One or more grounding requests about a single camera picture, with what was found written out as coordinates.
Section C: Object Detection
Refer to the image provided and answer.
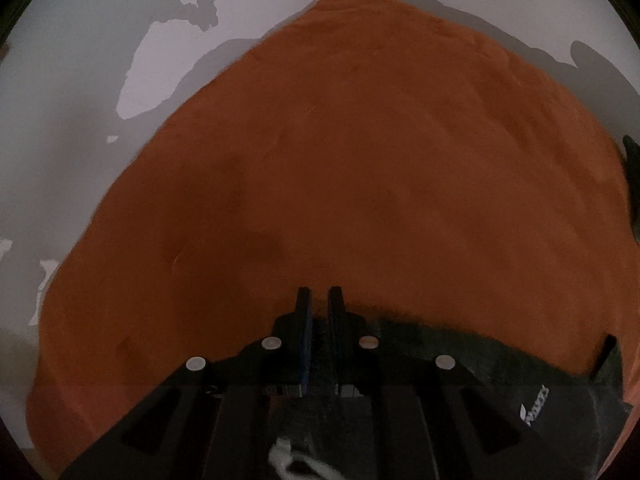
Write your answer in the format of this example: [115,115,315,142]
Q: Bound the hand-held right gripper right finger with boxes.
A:
[327,286,598,480]

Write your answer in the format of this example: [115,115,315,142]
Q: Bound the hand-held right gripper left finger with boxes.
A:
[60,286,314,480]

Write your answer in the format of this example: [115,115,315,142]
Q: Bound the black pants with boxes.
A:
[260,304,635,480]

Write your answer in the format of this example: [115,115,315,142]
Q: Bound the orange fleece blanket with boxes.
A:
[25,0,637,477]

